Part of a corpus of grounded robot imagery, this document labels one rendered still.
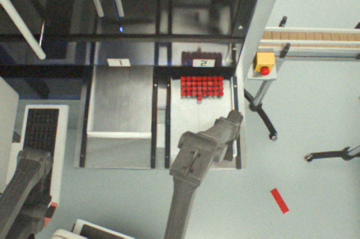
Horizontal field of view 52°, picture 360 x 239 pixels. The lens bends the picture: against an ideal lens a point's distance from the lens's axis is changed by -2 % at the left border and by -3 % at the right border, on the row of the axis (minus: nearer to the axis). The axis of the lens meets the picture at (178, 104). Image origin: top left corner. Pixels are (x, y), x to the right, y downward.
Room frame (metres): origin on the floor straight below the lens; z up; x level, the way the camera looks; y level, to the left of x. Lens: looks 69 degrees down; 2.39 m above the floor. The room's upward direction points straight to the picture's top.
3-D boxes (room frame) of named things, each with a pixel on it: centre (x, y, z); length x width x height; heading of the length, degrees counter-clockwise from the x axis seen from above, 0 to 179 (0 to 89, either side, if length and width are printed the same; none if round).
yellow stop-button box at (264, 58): (0.73, -0.35, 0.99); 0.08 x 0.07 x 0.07; 179
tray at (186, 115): (0.52, -0.10, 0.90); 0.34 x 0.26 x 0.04; 0
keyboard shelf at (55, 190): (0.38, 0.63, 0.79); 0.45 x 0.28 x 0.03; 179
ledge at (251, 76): (0.77, -0.37, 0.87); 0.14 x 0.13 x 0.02; 179
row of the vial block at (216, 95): (0.61, -0.10, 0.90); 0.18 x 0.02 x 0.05; 90
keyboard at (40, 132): (0.38, 0.60, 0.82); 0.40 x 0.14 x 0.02; 0
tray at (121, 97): (0.61, 0.24, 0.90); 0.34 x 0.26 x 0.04; 179
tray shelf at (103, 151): (0.54, 0.07, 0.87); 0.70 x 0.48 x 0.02; 89
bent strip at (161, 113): (0.46, 0.07, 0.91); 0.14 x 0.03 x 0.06; 0
